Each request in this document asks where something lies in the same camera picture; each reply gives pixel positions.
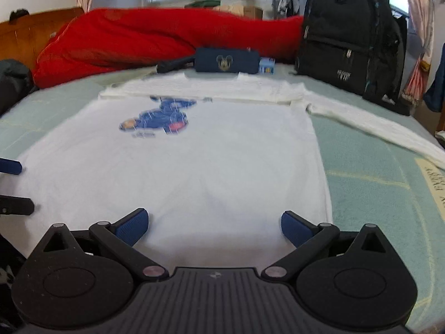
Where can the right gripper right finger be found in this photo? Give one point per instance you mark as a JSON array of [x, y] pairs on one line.
[[312, 243]]

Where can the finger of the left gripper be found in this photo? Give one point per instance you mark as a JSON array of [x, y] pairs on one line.
[[11, 167], [16, 206]]

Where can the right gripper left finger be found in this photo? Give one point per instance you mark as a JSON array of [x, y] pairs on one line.
[[118, 240]]

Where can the white printed t-shirt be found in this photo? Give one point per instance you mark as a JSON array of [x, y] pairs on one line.
[[214, 160]]

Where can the green plaid bed sheet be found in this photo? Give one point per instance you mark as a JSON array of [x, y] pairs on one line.
[[368, 177]]

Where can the dark green jacket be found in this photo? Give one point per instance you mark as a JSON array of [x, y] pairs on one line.
[[16, 83]]

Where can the wooden headboard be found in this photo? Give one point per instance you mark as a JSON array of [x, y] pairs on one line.
[[24, 38]]

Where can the red quilt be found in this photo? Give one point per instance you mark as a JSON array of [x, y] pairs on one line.
[[113, 39]]

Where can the blue small box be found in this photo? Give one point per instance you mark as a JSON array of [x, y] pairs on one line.
[[267, 66]]

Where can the dark folded umbrella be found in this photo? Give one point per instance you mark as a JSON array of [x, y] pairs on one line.
[[167, 66]]

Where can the navy mickey pouch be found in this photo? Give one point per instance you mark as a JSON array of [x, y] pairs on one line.
[[226, 61]]

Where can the black backpack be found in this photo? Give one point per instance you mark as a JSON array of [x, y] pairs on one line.
[[357, 46]]

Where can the cardboard box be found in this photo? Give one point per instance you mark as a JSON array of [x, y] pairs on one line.
[[251, 12]]

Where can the green stool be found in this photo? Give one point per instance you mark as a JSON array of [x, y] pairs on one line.
[[204, 4]]

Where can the pink plaid curtain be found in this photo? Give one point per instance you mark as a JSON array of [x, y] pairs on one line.
[[422, 19]]

